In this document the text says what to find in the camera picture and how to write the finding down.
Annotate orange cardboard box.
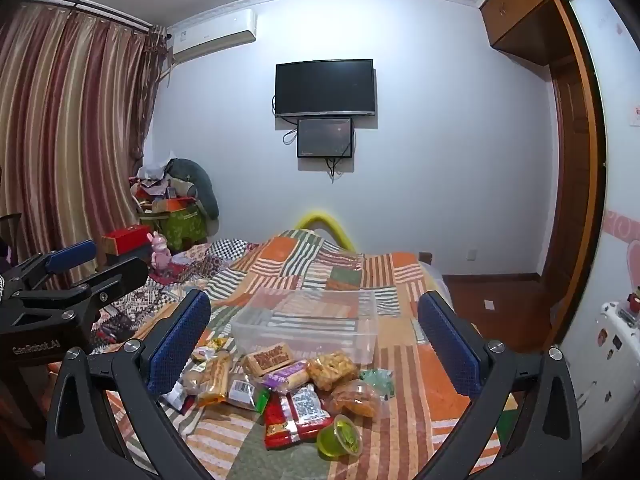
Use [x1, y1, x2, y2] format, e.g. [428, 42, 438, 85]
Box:
[152, 198, 198, 213]

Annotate red box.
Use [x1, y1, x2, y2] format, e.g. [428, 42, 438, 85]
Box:
[102, 226, 153, 256]

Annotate green-edged barcode snack packet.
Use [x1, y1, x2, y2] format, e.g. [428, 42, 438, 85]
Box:
[227, 377, 271, 413]

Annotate small black monitor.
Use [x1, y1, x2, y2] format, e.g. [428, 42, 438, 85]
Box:
[296, 117, 355, 158]

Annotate red snack packet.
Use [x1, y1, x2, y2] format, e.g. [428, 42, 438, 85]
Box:
[263, 384, 333, 450]

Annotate yellow foam tube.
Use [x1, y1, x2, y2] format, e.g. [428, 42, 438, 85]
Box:
[295, 210, 357, 251]

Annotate yellow cracker packet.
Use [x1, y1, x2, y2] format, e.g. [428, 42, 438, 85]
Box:
[242, 342, 296, 378]

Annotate clear plastic container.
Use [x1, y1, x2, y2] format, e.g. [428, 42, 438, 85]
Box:
[231, 287, 379, 366]

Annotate wooden overhead cabinet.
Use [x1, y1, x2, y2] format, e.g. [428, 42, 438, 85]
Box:
[477, 0, 588, 66]

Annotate green jelly cup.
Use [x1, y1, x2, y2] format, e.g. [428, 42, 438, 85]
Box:
[316, 414, 363, 457]

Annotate purple bread roll packet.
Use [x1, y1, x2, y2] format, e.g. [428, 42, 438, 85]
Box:
[260, 360, 311, 395]

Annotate round bun packet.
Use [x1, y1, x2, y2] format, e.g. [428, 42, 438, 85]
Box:
[180, 360, 211, 396]

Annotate green patterned bag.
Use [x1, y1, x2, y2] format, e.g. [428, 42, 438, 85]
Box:
[140, 207, 207, 253]

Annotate small yellow candy packet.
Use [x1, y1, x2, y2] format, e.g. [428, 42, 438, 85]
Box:
[192, 337, 231, 363]

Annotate green candy bag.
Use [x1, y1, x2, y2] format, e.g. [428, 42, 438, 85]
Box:
[360, 368, 396, 396]

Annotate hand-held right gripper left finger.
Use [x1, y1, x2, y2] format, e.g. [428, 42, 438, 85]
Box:
[44, 287, 213, 480]

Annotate black wall television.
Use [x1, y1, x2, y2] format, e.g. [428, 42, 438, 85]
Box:
[275, 58, 377, 118]

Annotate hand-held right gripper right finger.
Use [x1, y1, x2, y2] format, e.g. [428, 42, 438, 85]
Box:
[417, 290, 583, 480]

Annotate pink wall decal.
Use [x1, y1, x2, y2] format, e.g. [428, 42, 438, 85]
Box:
[602, 210, 640, 301]

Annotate white air conditioner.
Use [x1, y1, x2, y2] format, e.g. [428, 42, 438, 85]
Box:
[167, 9, 258, 63]

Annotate white sticker-covered appliance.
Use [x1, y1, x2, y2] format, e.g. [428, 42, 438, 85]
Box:
[565, 300, 640, 466]

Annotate striped curtain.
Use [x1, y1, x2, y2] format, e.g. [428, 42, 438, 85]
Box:
[0, 0, 168, 301]

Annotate long bread packet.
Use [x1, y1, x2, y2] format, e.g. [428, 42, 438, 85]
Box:
[197, 352, 233, 406]

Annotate black monitor cable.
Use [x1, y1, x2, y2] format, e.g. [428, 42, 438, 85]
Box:
[325, 156, 353, 183]

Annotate white curtain rail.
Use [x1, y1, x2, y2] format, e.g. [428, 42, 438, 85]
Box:
[22, 0, 153, 31]

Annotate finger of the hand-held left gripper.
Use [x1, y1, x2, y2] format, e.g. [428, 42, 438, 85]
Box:
[7, 256, 151, 334]
[5, 239, 98, 294]

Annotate checkered patterned quilt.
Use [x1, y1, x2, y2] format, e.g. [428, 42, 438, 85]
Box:
[95, 239, 263, 356]

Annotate golden fried snack bag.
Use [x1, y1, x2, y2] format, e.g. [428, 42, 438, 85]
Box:
[306, 351, 360, 392]

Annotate pile of papers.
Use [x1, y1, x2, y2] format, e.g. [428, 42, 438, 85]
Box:
[130, 152, 176, 206]

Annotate white and dark snack packet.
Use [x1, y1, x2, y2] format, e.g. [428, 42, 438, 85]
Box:
[162, 390, 193, 416]

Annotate pink toy figure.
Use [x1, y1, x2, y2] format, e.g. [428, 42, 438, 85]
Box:
[151, 232, 173, 272]

